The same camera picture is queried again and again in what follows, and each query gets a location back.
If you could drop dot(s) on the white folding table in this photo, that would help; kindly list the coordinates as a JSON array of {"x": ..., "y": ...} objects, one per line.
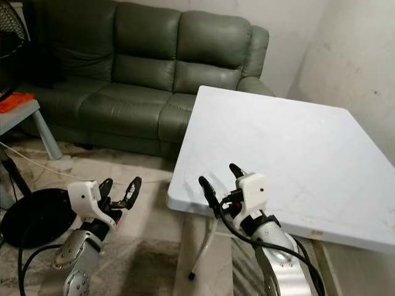
[{"x": 284, "y": 160}]

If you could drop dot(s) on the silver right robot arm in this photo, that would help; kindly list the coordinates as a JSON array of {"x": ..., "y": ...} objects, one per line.
[{"x": 281, "y": 268}]

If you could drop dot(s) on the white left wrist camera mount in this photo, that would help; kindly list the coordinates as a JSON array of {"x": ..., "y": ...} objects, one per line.
[{"x": 85, "y": 197}]

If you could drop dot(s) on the grey-green leather sofa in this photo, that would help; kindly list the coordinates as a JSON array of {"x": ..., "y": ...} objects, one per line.
[{"x": 142, "y": 102}]

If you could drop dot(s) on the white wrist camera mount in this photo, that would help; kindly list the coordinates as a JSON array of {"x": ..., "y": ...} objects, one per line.
[
  {"x": 252, "y": 194},
  {"x": 85, "y": 197}
]

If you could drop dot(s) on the orange cloth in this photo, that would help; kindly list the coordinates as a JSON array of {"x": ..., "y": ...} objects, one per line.
[{"x": 15, "y": 102}]

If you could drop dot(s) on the black standing fan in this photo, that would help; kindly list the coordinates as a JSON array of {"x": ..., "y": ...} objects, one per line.
[{"x": 31, "y": 219}]

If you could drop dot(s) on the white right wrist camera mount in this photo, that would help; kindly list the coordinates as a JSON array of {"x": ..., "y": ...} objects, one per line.
[{"x": 252, "y": 194}]

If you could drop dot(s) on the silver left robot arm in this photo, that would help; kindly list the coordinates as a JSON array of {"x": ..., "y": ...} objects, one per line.
[{"x": 80, "y": 262}]

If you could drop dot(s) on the small grey side table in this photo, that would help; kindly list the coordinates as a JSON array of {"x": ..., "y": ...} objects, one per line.
[{"x": 17, "y": 117}]

